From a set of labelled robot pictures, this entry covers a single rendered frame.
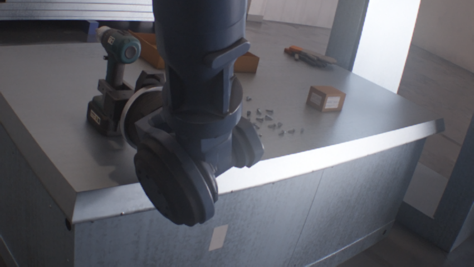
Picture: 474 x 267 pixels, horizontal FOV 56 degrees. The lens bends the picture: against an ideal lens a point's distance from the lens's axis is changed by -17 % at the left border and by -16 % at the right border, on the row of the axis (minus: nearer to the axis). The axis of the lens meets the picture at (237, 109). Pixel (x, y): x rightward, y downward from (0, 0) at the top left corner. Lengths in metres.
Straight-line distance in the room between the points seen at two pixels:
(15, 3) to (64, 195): 3.78
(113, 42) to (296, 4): 7.28
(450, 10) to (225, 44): 10.44
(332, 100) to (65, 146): 0.98
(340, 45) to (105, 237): 2.01
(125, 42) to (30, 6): 3.63
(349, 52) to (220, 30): 2.18
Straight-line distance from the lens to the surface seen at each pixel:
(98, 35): 1.23
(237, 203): 1.34
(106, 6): 5.03
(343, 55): 2.82
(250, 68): 1.97
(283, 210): 1.53
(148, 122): 0.93
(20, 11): 4.67
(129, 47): 1.12
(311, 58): 2.42
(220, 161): 0.89
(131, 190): 1.01
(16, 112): 1.25
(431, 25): 11.21
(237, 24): 0.66
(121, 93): 1.09
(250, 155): 0.92
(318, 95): 1.74
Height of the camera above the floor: 1.14
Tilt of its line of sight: 18 degrees down
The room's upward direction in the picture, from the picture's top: 14 degrees clockwise
